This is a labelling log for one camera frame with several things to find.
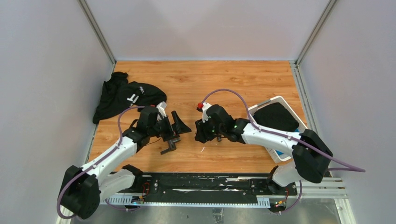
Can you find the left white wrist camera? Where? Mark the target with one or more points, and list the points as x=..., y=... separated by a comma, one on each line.
x=161, y=111

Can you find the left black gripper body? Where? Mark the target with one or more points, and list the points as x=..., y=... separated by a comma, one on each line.
x=164, y=128

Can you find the white plastic basket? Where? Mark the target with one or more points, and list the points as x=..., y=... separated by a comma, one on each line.
x=282, y=101

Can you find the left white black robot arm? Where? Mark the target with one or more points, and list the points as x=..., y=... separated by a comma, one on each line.
x=83, y=188

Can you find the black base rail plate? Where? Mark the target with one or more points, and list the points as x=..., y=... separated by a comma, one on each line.
x=232, y=190

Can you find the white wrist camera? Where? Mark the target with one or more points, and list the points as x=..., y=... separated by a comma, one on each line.
x=161, y=111
x=205, y=107

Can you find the black cloth in basket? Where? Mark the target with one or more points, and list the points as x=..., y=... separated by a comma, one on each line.
x=276, y=116

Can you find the blue cloth in basket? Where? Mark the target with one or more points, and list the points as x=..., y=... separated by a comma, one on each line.
x=285, y=140

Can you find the black cloth with white print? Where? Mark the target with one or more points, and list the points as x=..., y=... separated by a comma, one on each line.
x=118, y=94

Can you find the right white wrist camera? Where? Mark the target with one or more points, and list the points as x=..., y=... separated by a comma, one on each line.
x=205, y=107

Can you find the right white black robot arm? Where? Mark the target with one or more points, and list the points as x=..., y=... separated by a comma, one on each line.
x=311, y=156

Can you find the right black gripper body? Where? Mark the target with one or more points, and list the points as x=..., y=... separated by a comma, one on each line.
x=207, y=130

